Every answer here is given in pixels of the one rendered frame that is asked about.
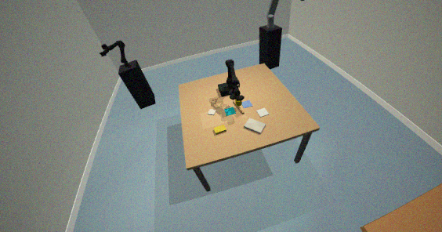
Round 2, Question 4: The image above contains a yellow rectangular block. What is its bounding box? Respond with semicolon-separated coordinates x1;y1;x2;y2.
214;125;226;135

